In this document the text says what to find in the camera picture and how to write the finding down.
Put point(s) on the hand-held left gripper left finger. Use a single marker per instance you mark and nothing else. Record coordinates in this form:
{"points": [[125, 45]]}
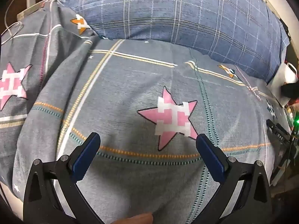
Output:
{"points": [[85, 158]]}

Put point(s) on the blue plaid pillow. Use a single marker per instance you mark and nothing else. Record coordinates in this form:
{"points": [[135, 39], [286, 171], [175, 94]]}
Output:
{"points": [[175, 16]]}

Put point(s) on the brown wooden headboard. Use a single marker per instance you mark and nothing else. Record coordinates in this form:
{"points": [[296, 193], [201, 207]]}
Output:
{"points": [[11, 7]]}

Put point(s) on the person's left hand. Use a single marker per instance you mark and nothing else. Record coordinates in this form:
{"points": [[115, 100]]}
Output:
{"points": [[133, 219]]}

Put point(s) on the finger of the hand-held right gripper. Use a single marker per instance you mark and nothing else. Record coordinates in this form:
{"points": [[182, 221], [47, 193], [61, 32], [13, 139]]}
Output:
{"points": [[278, 133]]}

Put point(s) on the grey star-printed blanket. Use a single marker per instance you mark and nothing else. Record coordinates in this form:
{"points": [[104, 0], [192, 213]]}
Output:
{"points": [[130, 86]]}

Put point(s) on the white paper bag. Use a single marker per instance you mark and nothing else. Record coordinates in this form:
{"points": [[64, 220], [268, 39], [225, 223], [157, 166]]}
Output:
{"points": [[283, 74]]}

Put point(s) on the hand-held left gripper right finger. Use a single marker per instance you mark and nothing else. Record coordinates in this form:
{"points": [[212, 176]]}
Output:
{"points": [[211, 161]]}

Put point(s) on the white charger plug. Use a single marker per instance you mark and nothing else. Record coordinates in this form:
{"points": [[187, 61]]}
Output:
{"points": [[31, 1]]}

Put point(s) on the beige power strip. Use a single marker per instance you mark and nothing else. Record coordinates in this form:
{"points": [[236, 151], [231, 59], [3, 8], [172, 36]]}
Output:
{"points": [[26, 12]]}

